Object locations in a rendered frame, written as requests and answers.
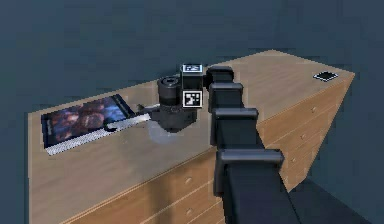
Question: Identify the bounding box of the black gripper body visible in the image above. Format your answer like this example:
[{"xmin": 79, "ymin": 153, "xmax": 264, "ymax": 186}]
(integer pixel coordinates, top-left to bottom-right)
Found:
[{"xmin": 148, "ymin": 75, "xmax": 198, "ymax": 134}]

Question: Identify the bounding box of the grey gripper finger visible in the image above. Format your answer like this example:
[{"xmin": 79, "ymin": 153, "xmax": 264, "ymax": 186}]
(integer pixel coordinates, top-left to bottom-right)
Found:
[
  {"xmin": 103, "ymin": 113, "xmax": 153, "ymax": 133},
  {"xmin": 136, "ymin": 103, "xmax": 161, "ymax": 112}
]

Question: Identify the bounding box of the light wooden chest of drawers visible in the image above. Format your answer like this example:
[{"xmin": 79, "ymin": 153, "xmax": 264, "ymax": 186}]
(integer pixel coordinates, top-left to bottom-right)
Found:
[{"xmin": 27, "ymin": 49, "xmax": 356, "ymax": 224}]

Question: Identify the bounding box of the small black flat phone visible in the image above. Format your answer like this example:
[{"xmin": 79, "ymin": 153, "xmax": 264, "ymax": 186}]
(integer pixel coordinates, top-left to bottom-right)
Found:
[{"xmin": 312, "ymin": 70, "xmax": 340, "ymax": 83}]

